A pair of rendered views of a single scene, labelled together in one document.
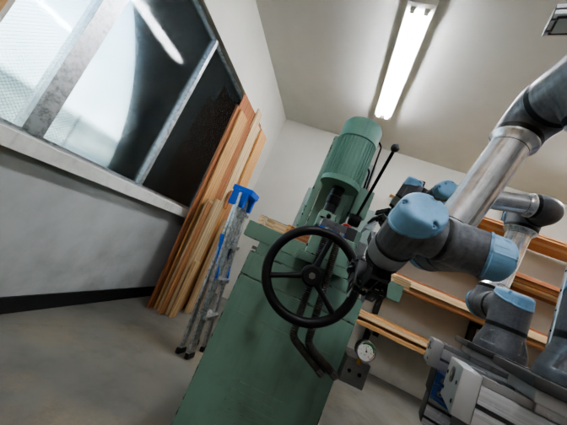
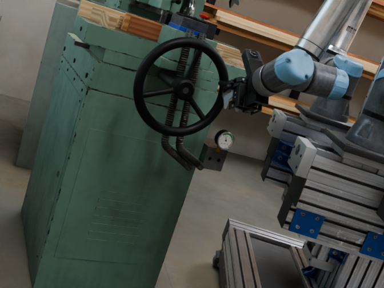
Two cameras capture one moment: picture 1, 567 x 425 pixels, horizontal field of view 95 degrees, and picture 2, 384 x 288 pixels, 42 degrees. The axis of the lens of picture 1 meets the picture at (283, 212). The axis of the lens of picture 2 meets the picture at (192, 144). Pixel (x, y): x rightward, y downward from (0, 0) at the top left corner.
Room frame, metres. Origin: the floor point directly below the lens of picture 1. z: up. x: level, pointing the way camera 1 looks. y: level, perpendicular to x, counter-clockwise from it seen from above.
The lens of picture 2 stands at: (-0.47, 0.54, 1.00)
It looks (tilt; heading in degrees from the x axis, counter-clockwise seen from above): 13 degrees down; 328
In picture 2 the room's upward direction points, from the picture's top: 19 degrees clockwise
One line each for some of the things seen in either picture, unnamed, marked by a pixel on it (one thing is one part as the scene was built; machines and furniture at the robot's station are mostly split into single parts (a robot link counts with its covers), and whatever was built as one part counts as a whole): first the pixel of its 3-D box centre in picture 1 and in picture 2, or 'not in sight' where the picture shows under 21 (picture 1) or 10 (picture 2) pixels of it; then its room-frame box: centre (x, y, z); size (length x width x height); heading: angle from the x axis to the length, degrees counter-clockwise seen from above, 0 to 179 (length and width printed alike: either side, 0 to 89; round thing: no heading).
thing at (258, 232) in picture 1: (320, 259); (171, 55); (0.99, -0.20, 0.87); 0.61 x 0.30 x 0.06; 85
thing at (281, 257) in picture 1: (306, 267); (154, 65); (1.04, -0.17, 0.82); 0.40 x 0.21 x 0.04; 85
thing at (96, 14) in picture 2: not in sight; (97, 15); (1.07, 0.05, 0.92); 0.03 x 0.03 x 0.04; 51
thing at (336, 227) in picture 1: (337, 229); (194, 24); (0.91, -0.20, 0.99); 0.13 x 0.11 x 0.06; 85
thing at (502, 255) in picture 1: (463, 250); (318, 79); (0.43, -0.31, 0.96); 0.11 x 0.11 x 0.08; 81
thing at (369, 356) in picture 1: (364, 352); (223, 141); (0.87, -0.42, 0.65); 0.06 x 0.04 x 0.08; 85
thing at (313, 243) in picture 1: (327, 248); (185, 47); (0.91, -0.19, 0.91); 0.15 x 0.14 x 0.09; 85
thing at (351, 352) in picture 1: (351, 365); (208, 153); (0.94, -0.43, 0.58); 0.12 x 0.08 x 0.08; 175
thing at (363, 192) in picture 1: (360, 205); not in sight; (1.30, -0.35, 1.23); 0.09 x 0.08 x 0.15; 175
